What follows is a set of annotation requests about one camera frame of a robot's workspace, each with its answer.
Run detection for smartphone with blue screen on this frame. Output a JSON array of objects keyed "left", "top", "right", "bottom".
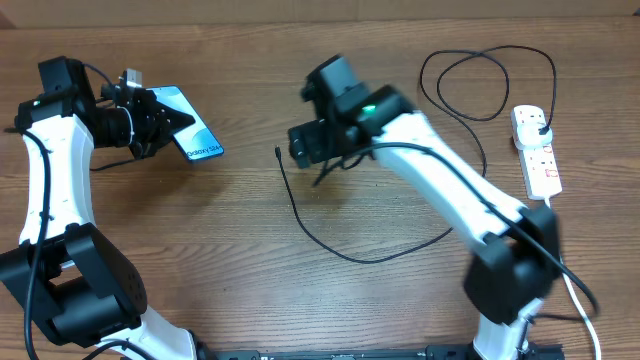
[{"left": 152, "top": 86, "right": 224, "bottom": 163}]

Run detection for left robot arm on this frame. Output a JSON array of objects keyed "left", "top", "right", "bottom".
[{"left": 1, "top": 56, "right": 212, "bottom": 359}]

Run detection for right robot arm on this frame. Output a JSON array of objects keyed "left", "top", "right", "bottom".
[{"left": 288, "top": 55, "right": 564, "bottom": 359}]

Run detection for white charger plug adapter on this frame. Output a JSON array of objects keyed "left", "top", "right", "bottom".
[{"left": 514, "top": 123, "right": 553, "bottom": 150}]

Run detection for white power strip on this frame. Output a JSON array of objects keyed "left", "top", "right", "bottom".
[{"left": 510, "top": 105, "right": 562, "bottom": 201}]

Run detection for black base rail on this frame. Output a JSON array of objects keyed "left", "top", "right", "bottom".
[{"left": 199, "top": 342, "right": 566, "bottom": 360}]

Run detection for white power strip cord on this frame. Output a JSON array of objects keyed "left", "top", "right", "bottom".
[{"left": 542, "top": 196, "right": 603, "bottom": 360}]

